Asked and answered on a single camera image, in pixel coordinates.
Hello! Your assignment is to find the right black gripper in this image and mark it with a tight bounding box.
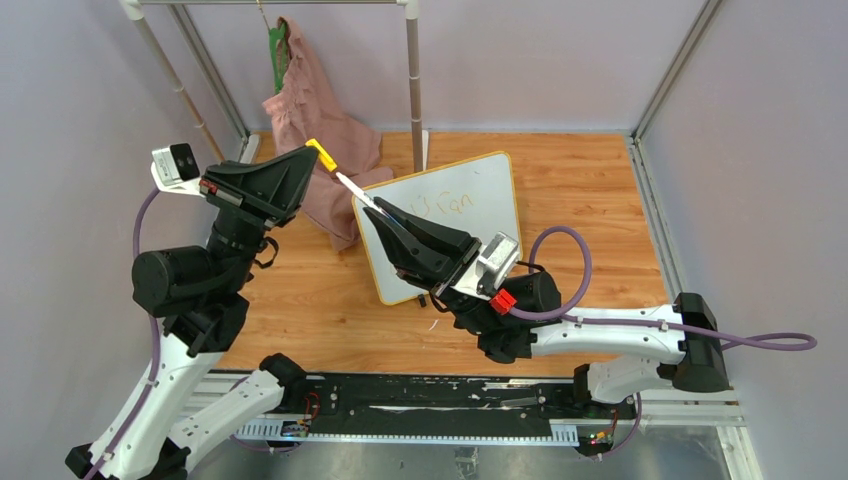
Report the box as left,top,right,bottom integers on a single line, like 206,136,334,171
365,198,501,336

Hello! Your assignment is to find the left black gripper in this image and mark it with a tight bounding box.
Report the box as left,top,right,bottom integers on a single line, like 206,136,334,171
203,142,325,291

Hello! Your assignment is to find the yellow framed whiteboard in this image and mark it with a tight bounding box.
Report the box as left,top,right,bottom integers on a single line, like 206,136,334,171
353,151,521,306

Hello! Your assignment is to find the yellow marker cap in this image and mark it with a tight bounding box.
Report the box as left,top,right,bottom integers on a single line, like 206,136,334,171
305,138,338,173

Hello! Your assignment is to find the white marker pen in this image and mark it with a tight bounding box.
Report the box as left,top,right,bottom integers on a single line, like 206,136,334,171
334,171,400,226

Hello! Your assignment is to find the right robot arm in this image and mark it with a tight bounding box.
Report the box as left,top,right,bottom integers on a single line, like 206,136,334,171
364,197,730,418

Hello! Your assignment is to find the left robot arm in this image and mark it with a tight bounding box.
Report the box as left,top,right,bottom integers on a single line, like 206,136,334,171
66,141,325,479

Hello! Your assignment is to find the pink cloth garment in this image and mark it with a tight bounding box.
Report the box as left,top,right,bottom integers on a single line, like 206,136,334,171
263,17,394,251

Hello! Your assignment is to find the green clothes hanger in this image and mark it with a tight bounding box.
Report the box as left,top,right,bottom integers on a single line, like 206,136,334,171
256,0,290,94

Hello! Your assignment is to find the white clothes rack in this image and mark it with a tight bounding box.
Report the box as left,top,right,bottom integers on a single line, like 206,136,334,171
119,1,427,172

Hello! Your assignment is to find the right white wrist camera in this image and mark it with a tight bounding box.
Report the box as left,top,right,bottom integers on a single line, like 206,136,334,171
451,232,521,301

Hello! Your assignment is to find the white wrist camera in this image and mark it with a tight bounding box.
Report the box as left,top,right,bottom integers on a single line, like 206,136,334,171
150,143,201,196
451,232,521,301

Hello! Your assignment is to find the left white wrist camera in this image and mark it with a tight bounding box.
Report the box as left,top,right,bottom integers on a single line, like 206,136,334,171
150,143,201,196

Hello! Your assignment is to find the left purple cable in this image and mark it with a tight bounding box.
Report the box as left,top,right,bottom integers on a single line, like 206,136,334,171
79,188,164,480

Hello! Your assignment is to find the purple cable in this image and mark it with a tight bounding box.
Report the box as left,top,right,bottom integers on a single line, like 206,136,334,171
79,188,164,480
490,225,819,458

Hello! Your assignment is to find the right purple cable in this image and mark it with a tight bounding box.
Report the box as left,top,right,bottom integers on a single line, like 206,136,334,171
490,225,819,458

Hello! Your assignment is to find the aluminium frame post left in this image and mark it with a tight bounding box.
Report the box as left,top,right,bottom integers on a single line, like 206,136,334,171
168,4,251,144

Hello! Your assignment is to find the aluminium frame post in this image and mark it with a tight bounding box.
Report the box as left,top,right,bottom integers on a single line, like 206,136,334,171
168,4,251,144
626,0,725,300

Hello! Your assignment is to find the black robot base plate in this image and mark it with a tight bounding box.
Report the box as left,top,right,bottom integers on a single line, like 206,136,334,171
178,371,641,458

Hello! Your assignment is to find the aluminium frame post right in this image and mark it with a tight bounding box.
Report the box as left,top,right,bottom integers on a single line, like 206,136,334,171
626,0,725,300

